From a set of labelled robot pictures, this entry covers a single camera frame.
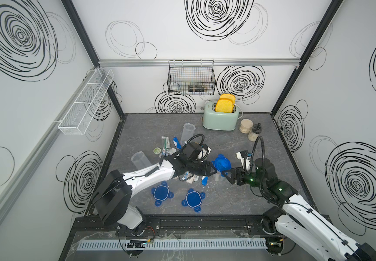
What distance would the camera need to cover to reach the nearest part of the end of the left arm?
690 millimetres

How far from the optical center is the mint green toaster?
3.39 feet

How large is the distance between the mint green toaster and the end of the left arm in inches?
15.9
